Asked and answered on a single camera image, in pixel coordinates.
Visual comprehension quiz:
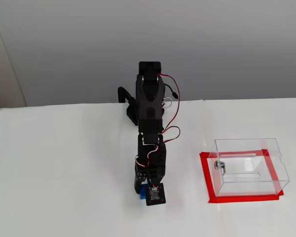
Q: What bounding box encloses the silver cam lock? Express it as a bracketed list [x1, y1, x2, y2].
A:
[214, 160, 228, 176]

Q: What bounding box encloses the red tape rectangle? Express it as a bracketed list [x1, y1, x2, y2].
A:
[199, 149, 285, 204]

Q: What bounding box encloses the black square wrist camera mount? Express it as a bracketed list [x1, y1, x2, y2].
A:
[145, 182, 167, 206]

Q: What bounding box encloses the transparent acrylic box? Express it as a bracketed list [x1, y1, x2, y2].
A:
[207, 138, 291, 198]

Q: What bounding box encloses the black power cable plug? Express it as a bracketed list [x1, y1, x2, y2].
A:
[164, 85, 180, 101]

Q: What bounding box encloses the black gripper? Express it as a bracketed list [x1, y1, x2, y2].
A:
[134, 148, 167, 196]

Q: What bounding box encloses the black table clamp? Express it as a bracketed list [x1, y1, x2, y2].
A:
[117, 86, 135, 103]

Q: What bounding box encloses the red white servo wire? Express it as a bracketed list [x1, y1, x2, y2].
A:
[134, 145, 161, 171]
[157, 73, 182, 144]

